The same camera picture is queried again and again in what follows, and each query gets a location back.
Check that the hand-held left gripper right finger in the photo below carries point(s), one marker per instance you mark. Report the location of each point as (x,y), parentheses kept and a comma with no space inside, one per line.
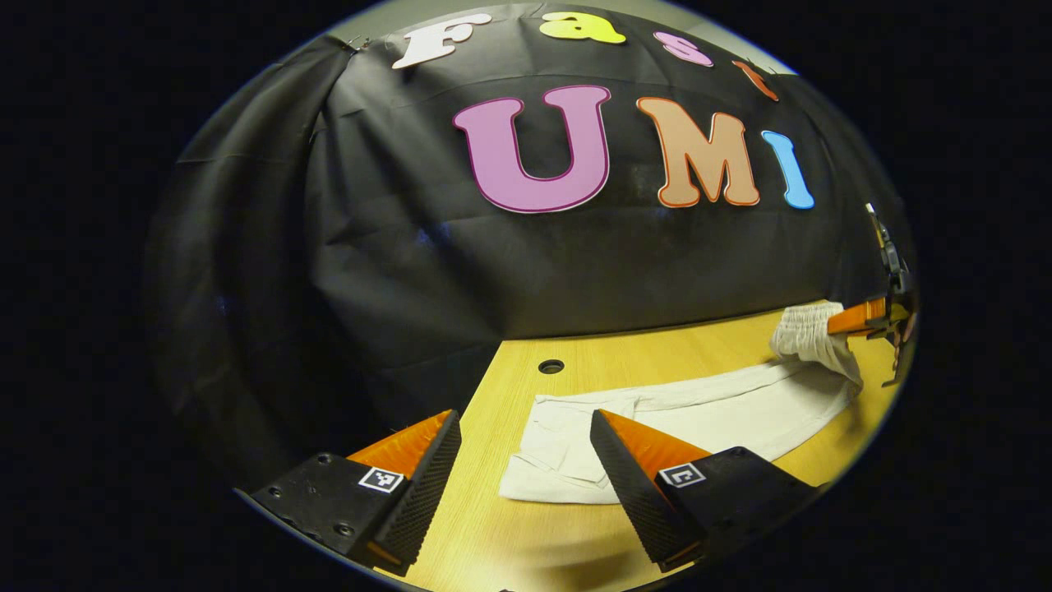
(633,493)

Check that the cream white jeans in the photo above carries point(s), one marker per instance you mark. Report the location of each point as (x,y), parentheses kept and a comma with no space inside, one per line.
(723,411)

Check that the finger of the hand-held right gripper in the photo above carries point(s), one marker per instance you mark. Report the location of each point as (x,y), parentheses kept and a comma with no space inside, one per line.
(859,316)

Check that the black backdrop cloth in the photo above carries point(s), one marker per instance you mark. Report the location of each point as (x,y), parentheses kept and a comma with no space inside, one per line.
(394,271)

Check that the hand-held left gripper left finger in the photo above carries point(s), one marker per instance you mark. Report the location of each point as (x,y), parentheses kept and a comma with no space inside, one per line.
(423,493)

